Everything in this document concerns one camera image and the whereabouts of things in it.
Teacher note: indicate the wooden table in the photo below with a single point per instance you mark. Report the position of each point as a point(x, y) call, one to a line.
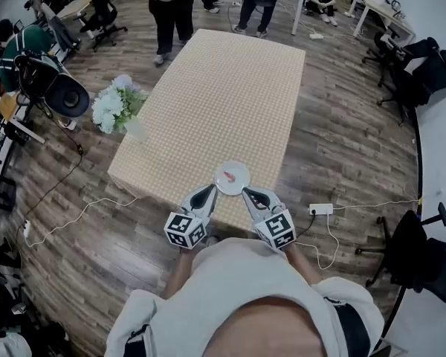
point(74, 7)

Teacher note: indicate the black office chair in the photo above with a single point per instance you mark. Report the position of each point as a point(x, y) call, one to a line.
point(412, 251)
point(427, 73)
point(102, 9)
point(390, 47)

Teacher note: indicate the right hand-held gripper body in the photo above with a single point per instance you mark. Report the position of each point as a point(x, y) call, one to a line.
point(277, 229)

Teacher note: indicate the wooden desk with white legs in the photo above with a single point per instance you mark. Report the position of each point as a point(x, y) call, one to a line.
point(379, 7)

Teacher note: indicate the person's left white shoe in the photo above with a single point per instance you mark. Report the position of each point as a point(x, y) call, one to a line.
point(212, 241)

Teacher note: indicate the person's grey sweatshirt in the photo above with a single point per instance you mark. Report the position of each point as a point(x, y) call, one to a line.
point(238, 270)

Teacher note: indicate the white round plate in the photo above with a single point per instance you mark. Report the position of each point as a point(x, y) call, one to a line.
point(241, 169)

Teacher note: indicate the white vase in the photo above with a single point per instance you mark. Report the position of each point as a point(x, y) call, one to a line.
point(135, 130)

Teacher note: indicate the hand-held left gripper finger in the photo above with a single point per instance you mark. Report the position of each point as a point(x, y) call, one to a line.
point(210, 208)
point(186, 205)

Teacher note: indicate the black studio light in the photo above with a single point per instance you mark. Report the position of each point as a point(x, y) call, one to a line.
point(65, 95)

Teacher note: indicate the table with checkered tablecloth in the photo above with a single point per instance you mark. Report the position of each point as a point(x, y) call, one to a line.
point(223, 106)

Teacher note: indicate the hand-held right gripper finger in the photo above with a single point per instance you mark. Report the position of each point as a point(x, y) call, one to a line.
point(254, 214)
point(273, 200)

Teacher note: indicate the wooden desk with white frame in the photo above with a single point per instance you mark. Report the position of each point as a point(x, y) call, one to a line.
point(7, 104)

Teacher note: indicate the person's right forearm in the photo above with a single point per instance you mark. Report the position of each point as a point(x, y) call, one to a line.
point(301, 264)

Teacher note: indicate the white flower bouquet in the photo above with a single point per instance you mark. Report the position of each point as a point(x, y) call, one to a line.
point(109, 106)

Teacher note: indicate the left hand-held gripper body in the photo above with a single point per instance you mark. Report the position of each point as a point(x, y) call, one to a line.
point(180, 227)

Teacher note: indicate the person's left forearm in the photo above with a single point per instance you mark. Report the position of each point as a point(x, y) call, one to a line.
point(178, 273)

